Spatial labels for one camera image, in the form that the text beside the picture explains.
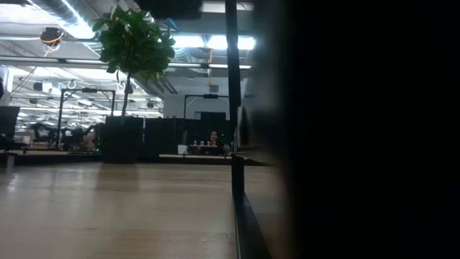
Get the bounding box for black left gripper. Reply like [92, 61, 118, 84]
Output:
[135, 0, 203, 20]

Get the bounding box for green leafy tree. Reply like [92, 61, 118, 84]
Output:
[91, 5, 177, 119]

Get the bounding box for bright ceiling light panel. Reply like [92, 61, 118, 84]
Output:
[171, 34, 257, 51]

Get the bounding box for long ceiling light strip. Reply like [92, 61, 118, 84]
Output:
[0, 55, 252, 71]

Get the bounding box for black room partition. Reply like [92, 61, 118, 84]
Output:
[142, 115, 234, 163]

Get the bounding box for wooden rack with cups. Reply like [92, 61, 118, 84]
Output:
[189, 140, 219, 148]

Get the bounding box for black plant pot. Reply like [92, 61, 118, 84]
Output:
[101, 115, 145, 165]

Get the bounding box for background wooden table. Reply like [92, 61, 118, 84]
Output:
[0, 149, 103, 167]
[158, 153, 234, 165]

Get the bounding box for background black robot arms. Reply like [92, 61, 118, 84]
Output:
[29, 121, 87, 151]

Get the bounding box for black computer monitor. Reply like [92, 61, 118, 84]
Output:
[0, 105, 21, 142]

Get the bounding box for black overhead camera frame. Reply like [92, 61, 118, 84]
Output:
[183, 94, 231, 119]
[56, 88, 116, 150]

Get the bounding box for silver ceiling duct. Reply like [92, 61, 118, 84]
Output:
[27, 0, 96, 40]

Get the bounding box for black ceiling cable reel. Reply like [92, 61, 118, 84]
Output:
[39, 27, 65, 47]

